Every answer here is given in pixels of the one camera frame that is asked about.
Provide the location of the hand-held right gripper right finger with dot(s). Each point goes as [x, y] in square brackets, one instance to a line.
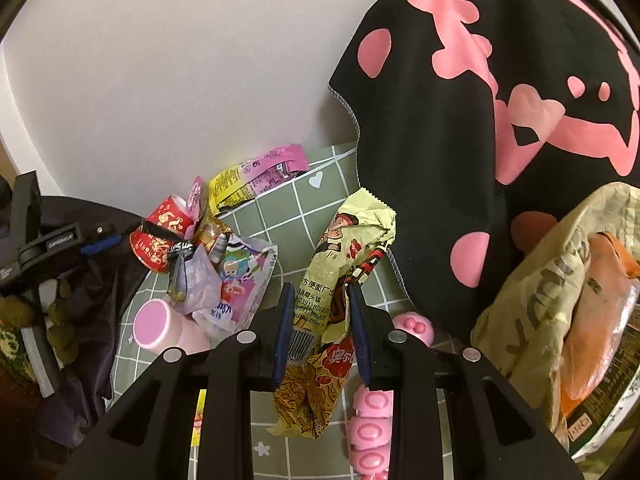
[359, 340]

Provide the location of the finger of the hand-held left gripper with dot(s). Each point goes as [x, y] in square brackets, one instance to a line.
[100, 246]

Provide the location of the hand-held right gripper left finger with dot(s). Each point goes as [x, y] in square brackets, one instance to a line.
[284, 330]

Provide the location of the red paper cup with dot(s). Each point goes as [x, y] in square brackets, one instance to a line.
[160, 232]

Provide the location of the pink plastic bottle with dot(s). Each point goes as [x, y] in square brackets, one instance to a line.
[155, 325]

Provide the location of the yellow noodle snack packet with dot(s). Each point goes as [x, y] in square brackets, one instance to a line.
[345, 240]

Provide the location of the pink cartoon wrapper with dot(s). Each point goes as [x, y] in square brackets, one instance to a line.
[195, 195]

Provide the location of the purple yellow snack wrapper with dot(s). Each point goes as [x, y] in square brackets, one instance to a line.
[250, 180]

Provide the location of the yellow-green plastic bag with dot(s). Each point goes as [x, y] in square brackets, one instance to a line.
[525, 310]

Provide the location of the dark cloth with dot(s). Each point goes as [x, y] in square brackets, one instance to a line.
[95, 310]

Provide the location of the olive pompom trim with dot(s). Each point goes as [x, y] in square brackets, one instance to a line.
[62, 310]

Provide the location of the cartoon printed packet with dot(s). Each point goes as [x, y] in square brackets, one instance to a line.
[235, 270]

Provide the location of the black snack wrapper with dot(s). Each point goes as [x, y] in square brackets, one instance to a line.
[180, 249]

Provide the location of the pink caterpillar toy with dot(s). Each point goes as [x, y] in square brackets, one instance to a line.
[370, 430]

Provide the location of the orange candy wrapper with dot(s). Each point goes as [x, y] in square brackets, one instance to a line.
[212, 235]

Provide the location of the yellow red wrapper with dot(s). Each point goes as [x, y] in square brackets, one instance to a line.
[200, 420]

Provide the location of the green grid mat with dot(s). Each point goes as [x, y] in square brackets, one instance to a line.
[310, 200]

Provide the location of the black pink printed cloth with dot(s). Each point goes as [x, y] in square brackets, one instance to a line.
[425, 135]

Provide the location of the orange snack wrapper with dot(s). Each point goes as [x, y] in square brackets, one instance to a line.
[600, 320]

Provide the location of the instant noodle bowl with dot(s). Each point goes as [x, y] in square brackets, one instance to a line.
[605, 410]

